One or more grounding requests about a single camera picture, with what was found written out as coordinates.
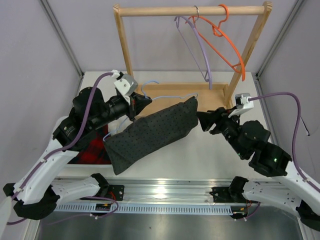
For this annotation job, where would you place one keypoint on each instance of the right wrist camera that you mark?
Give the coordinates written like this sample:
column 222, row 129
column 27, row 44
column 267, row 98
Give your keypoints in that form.
column 243, row 105

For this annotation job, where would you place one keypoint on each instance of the white slotted cable duct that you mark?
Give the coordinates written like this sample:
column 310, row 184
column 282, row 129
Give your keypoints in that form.
column 139, row 208

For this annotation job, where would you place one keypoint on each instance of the red plaid garment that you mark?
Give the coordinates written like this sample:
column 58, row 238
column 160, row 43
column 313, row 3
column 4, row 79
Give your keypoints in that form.
column 95, row 153

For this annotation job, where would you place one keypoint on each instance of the white plastic basket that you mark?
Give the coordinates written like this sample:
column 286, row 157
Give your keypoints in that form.
column 81, row 166

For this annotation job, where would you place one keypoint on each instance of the dark grey dotted skirt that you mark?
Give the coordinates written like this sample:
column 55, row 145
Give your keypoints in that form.
column 151, row 133

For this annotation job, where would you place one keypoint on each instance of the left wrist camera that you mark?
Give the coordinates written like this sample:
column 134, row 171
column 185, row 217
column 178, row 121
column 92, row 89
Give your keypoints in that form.
column 125, row 84

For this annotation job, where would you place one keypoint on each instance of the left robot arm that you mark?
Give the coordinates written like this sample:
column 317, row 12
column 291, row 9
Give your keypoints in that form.
column 34, row 195

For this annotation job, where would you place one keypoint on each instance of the light blue wire hanger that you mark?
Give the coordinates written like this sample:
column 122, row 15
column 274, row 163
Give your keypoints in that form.
column 158, row 92

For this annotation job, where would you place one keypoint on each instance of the orange plastic hanger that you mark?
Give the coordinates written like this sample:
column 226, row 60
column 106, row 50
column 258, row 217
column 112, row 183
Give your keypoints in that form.
column 238, row 68

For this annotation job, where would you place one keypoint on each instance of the purple plastic hanger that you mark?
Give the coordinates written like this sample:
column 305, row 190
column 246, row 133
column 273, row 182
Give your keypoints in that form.
column 207, row 75

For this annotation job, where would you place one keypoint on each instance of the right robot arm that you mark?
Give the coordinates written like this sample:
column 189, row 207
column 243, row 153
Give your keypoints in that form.
column 250, row 142

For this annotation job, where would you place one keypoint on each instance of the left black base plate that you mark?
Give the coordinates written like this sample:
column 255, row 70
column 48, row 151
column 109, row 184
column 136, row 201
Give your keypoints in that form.
column 116, row 192

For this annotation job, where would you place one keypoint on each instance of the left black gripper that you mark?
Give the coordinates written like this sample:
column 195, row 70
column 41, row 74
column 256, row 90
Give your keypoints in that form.
column 138, row 102

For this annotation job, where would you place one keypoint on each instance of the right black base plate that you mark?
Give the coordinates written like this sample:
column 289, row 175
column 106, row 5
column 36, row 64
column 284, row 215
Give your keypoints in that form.
column 220, row 194

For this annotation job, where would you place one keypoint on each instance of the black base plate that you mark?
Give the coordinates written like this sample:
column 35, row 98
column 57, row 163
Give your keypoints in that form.
column 116, row 192
column 220, row 194

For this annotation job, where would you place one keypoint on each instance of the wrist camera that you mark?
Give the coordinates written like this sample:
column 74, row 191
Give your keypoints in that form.
column 125, row 84
column 243, row 105

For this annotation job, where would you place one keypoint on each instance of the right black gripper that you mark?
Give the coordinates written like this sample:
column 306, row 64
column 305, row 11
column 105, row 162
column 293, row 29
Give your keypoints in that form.
column 207, row 118

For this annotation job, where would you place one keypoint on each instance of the aluminium mounting rail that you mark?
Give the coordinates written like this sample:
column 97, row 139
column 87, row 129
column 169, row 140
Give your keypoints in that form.
column 188, row 192

